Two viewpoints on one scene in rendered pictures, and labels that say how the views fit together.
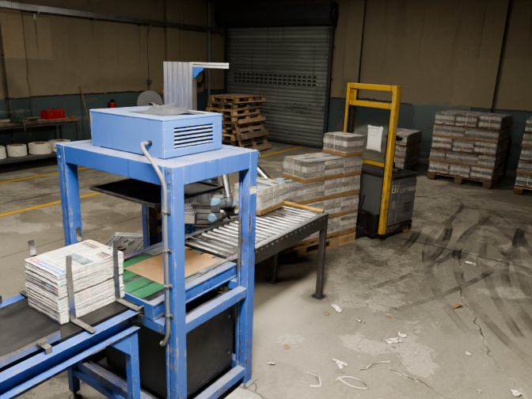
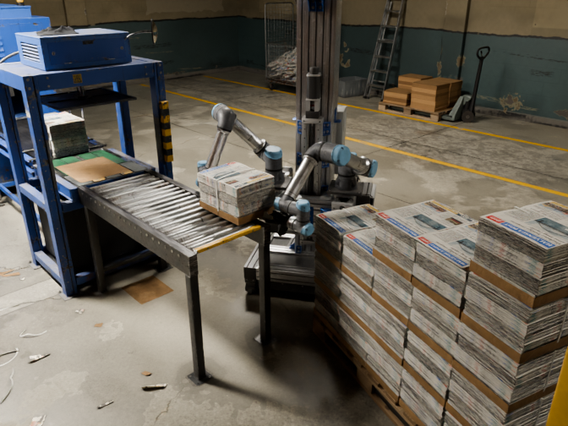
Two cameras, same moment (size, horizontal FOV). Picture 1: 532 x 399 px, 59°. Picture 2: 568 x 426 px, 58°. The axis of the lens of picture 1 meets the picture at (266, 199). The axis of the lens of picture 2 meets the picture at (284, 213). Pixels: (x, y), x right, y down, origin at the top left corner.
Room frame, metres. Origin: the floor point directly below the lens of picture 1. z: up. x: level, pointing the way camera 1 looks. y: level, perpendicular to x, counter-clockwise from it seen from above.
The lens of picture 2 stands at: (4.84, -2.67, 2.05)
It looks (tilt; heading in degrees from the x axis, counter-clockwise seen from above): 24 degrees down; 102
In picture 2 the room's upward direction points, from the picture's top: straight up
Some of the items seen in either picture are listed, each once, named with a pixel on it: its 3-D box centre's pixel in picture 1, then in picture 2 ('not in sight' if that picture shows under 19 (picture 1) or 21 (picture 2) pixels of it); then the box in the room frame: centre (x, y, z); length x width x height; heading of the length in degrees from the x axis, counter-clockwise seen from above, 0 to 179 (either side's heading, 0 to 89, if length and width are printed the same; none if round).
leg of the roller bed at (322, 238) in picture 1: (321, 262); (195, 328); (3.89, -0.51, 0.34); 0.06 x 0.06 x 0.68; 55
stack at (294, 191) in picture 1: (292, 216); (397, 317); (4.95, -0.30, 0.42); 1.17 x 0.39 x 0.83; 128
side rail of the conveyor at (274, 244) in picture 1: (284, 240); (129, 225); (3.36, -0.15, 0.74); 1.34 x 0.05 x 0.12; 145
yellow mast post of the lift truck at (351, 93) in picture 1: (346, 153); not in sight; (5.93, -1.01, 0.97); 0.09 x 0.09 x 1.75; 38
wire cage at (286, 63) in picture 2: not in sight; (298, 48); (2.87, 7.99, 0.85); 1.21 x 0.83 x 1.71; 145
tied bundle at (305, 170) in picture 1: (303, 169); (424, 239); (5.03, -0.40, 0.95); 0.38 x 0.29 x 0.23; 39
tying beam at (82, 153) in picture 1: (157, 154); (78, 70); (2.67, 0.64, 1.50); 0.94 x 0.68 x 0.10; 55
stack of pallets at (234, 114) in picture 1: (236, 122); not in sight; (11.66, 0.81, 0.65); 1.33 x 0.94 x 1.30; 149
